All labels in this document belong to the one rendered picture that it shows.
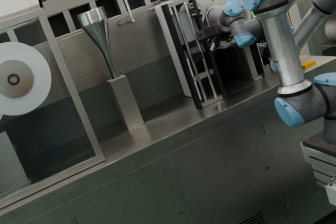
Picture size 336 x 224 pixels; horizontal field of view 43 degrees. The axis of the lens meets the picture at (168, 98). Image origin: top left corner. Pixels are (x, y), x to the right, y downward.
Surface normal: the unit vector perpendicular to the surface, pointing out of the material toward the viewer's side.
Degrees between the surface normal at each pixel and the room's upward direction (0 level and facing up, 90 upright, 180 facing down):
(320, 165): 90
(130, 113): 90
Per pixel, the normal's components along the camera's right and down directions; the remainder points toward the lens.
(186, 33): 0.34, 0.11
